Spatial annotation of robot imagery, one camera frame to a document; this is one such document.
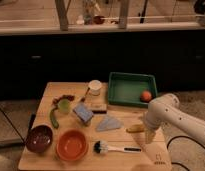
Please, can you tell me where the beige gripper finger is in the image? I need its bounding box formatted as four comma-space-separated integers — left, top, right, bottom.
145, 130, 156, 144

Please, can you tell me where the yellow banana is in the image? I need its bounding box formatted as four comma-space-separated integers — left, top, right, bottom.
126, 124, 144, 133

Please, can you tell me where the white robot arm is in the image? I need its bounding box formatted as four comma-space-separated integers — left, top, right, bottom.
143, 93, 205, 145

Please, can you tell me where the orange red bowl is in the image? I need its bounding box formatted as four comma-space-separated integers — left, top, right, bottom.
56, 129, 89, 162

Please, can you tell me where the dark maroon bowl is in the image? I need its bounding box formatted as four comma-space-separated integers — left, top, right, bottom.
25, 125, 53, 153

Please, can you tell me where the orange ball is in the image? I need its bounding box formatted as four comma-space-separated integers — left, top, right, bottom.
140, 91, 152, 103

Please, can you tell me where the green plastic tray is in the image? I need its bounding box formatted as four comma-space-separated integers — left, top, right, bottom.
107, 72, 157, 108

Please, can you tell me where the wooden block with black strip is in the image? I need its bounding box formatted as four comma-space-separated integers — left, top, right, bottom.
90, 104, 107, 114

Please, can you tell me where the white paper cup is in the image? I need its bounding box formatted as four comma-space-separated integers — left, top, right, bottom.
88, 80, 102, 96

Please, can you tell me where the blue sponge block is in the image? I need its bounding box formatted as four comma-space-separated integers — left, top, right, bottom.
73, 103, 94, 125

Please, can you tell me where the small dark spoon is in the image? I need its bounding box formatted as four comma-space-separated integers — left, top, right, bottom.
80, 88, 90, 102

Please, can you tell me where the light green cup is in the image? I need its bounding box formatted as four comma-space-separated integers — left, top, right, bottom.
57, 99, 71, 114

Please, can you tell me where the green cucumber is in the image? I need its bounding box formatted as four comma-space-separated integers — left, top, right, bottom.
49, 108, 59, 129

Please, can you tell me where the black cable on floor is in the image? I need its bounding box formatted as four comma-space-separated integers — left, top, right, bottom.
165, 134, 205, 171

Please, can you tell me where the white handled dish brush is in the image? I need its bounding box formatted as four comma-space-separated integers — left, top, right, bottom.
93, 141, 141, 154

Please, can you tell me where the dark red chili string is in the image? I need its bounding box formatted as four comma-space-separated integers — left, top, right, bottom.
51, 94, 76, 105

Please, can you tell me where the wooden table frame background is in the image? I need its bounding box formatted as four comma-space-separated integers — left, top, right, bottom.
54, 0, 129, 32

